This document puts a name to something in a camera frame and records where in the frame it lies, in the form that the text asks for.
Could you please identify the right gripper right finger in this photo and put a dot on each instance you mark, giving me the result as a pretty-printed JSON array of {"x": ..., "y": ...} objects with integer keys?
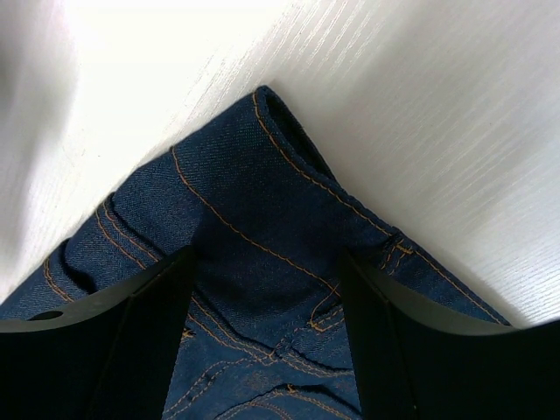
[{"x": 416, "y": 359}]

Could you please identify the dark blue denim trousers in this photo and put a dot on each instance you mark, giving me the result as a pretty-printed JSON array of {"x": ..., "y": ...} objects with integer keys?
[{"x": 265, "y": 337}]

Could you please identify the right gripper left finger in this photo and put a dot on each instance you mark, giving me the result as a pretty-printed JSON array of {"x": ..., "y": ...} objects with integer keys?
[{"x": 110, "y": 355}]

